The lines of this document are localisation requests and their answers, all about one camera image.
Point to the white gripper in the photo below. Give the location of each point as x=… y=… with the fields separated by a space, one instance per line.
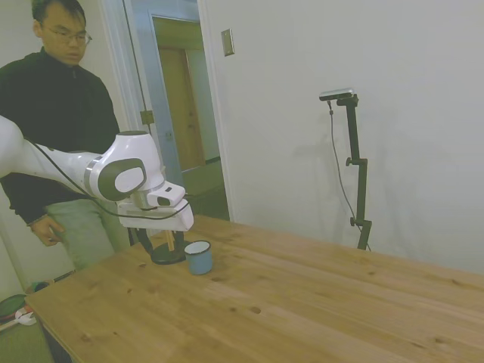
x=159 y=217

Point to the blue enamel mug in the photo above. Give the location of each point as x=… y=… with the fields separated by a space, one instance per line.
x=198 y=261

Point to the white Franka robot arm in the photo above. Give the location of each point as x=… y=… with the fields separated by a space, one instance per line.
x=56 y=166

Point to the right forearm in black sleeve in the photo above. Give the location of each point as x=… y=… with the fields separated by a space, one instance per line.
x=22 y=204

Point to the person's right hand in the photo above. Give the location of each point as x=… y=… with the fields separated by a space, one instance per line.
x=47 y=228

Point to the thin black rod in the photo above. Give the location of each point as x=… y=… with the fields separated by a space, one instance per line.
x=64 y=276

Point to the metal strike plate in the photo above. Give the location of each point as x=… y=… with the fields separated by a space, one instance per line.
x=168 y=135

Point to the brass door hinge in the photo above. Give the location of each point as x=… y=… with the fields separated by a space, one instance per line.
x=146 y=116

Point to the brown wooden hallway door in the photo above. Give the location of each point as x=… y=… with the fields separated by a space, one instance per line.
x=181 y=113

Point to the colourful small floor item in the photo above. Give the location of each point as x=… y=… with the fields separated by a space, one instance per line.
x=38 y=286

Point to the white floor tool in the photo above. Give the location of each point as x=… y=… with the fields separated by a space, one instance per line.
x=25 y=317

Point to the green round floor object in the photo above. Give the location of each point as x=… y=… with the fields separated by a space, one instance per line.
x=9 y=304

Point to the person in black sweater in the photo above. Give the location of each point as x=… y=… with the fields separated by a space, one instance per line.
x=56 y=94

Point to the white open door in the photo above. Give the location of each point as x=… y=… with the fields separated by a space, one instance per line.
x=117 y=56

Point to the thin-rimmed glasses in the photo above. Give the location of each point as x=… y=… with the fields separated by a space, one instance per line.
x=70 y=36

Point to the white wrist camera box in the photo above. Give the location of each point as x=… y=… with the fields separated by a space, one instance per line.
x=168 y=194

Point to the grey-blue doorway frame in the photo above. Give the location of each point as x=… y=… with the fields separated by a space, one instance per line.
x=166 y=94

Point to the black camera stand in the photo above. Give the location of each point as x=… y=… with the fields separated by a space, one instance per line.
x=334 y=151
x=357 y=170

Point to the metal wall switch plate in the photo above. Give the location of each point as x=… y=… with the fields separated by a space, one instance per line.
x=227 y=42

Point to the grey camera on stand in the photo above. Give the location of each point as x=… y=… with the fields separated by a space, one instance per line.
x=337 y=94

